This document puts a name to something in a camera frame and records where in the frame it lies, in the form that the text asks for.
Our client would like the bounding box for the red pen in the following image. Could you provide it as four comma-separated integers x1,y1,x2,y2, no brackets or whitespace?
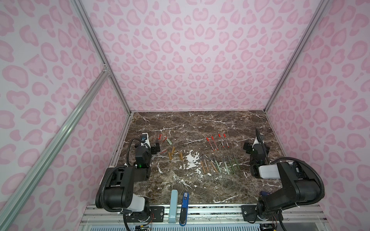
223,133,230,148
218,133,225,148
206,137,215,151
211,135,219,150

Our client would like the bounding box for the light green pen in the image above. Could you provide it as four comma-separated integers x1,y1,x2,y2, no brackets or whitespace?
222,157,230,175
213,157,222,173

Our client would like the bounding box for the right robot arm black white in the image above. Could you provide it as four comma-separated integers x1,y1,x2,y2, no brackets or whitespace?
242,130,325,223

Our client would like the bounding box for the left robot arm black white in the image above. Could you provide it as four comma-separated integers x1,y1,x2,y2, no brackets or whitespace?
95,142,161,217

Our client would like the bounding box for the light blue eraser block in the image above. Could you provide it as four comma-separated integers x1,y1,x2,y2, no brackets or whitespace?
168,190,178,224

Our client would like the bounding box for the blue black utility tool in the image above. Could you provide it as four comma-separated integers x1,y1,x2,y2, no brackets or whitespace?
179,192,189,227

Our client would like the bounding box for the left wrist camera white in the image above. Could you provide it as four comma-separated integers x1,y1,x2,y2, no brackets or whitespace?
140,133,151,149

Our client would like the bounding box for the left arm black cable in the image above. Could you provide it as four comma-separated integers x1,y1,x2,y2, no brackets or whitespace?
127,138,144,167

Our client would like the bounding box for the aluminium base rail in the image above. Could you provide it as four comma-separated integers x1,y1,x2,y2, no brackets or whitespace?
78,204,331,231

